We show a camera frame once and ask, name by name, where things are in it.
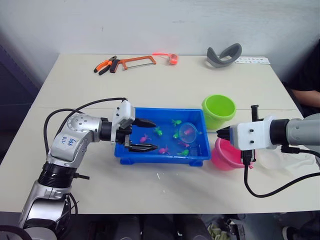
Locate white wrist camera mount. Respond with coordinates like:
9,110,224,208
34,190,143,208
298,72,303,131
229,115,276,151
111,99,136,131

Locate clear plastic cup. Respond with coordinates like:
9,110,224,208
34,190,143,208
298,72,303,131
255,147,285,171

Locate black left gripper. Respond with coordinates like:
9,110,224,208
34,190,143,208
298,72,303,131
115,117,159,153

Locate dark rounded shape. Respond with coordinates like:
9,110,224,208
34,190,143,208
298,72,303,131
171,214,211,240
116,214,147,240
0,224,34,240

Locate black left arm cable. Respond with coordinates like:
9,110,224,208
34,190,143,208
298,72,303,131
43,96,129,157

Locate blue plastic tub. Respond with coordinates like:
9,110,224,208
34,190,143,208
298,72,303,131
114,107,212,168

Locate short black right arm cable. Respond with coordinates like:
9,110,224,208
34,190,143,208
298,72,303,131
280,145,320,158

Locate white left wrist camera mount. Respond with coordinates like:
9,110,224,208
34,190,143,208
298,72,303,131
111,99,136,131

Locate person in black shirt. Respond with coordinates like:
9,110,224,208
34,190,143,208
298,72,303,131
284,39,320,119

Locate pink toy fishing net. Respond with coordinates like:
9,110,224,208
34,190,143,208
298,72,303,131
178,121,219,144

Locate orange hacksaw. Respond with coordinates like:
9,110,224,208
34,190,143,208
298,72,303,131
109,55,157,74

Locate white printed strip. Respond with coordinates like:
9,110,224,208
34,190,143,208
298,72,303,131
234,56,272,65

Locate orange black pliers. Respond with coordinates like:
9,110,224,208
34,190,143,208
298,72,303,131
93,55,120,76

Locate grey curved head strap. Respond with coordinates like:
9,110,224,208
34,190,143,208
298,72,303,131
206,42,243,70

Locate green plastic bucket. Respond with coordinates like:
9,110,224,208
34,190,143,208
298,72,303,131
201,94,237,130

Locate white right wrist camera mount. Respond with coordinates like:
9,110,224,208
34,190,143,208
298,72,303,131
229,115,276,151

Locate long black right arm cable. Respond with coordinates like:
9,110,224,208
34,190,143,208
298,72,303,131
240,149,320,199

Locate pink plastic bucket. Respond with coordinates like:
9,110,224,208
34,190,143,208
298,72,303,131
211,137,256,172

